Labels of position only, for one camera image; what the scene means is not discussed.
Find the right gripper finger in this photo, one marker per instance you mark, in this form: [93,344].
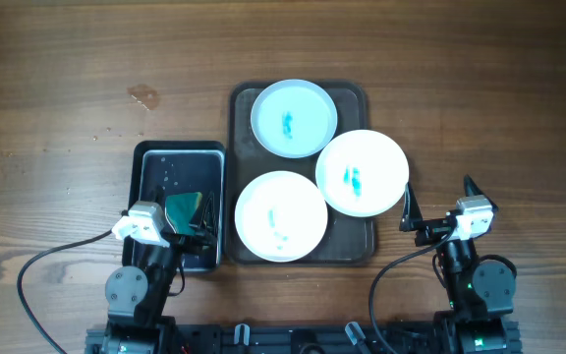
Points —
[472,189]
[412,218]

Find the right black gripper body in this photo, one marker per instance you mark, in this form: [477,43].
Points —
[432,232]

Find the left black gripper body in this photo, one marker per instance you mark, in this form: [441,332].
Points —
[189,244]

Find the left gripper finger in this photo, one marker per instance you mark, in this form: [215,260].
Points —
[158,195]
[205,218]

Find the green yellow sponge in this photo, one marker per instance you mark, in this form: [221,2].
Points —
[180,210]

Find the white plate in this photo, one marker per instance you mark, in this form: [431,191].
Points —
[294,118]
[281,216]
[362,173]

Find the white plate top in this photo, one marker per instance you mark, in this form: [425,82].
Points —
[294,118]

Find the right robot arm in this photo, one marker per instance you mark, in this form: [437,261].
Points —
[480,289]

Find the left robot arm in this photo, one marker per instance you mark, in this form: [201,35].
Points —
[137,293]

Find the black rectangular water basin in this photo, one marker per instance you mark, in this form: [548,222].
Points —
[183,167]

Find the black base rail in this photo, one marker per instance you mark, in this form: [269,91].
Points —
[403,337]

